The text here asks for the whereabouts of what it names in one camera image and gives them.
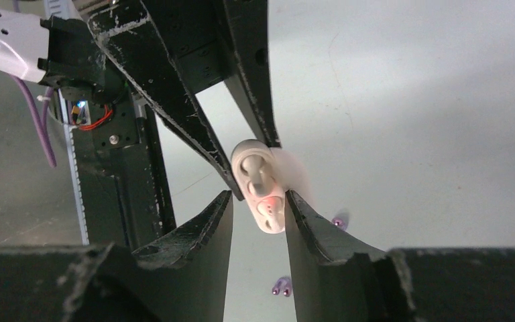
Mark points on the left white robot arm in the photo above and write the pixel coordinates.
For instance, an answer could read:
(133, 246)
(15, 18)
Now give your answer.
(61, 53)

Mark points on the white earbud charging case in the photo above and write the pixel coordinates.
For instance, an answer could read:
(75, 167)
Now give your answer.
(287, 173)

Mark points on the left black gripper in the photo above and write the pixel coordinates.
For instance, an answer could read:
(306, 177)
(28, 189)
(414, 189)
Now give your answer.
(171, 50)

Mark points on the purple ear tips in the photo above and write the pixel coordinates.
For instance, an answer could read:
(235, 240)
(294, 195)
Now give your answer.
(341, 219)
(283, 286)

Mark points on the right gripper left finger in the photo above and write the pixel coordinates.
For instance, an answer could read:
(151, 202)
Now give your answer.
(181, 276)

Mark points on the white earbud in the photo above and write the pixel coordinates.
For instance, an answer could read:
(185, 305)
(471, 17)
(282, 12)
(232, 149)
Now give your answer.
(255, 168)

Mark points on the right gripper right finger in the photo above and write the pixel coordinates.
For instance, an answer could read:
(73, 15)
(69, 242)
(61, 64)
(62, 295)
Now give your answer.
(337, 277)

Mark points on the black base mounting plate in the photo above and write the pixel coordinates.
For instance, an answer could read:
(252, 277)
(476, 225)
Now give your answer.
(121, 187)

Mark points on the purple ear tips upper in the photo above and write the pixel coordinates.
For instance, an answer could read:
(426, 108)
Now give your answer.
(283, 286)

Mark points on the aluminium frame rail front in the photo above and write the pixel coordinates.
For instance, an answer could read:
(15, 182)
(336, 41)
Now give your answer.
(63, 9)

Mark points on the purple ear tips lower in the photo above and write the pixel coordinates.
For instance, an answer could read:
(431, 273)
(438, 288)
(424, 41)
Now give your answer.
(341, 219)

